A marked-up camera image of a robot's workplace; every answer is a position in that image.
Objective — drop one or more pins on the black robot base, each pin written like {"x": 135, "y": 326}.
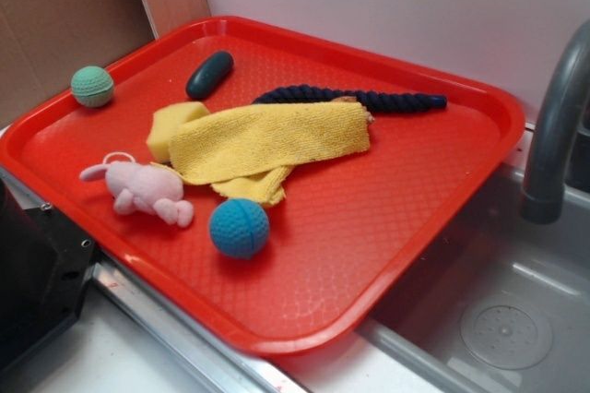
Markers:
{"x": 47, "y": 261}

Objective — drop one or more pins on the blue dimpled ball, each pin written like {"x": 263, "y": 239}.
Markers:
{"x": 239, "y": 228}

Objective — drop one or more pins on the green dimpled ball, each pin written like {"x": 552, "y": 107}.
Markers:
{"x": 92, "y": 86}

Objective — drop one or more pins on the red plastic tray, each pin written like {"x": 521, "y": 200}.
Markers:
{"x": 347, "y": 229}

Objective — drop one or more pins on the yellow microfiber cloth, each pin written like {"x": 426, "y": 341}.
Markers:
{"x": 249, "y": 151}

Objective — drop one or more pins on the small tan object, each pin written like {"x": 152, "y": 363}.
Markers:
{"x": 369, "y": 118}

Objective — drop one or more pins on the dark green oblong toy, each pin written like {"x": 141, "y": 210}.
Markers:
{"x": 209, "y": 75}

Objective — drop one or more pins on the yellow sponge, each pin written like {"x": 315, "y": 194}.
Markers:
{"x": 166, "y": 121}

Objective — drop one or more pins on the pink plush bunny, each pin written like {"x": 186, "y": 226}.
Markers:
{"x": 137, "y": 187}

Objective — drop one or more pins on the grey toy sink basin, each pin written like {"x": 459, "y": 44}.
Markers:
{"x": 495, "y": 303}

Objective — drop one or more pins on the grey sink faucet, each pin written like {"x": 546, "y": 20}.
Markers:
{"x": 559, "y": 152}

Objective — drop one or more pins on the brown cardboard panel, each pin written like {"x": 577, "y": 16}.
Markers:
{"x": 43, "y": 42}

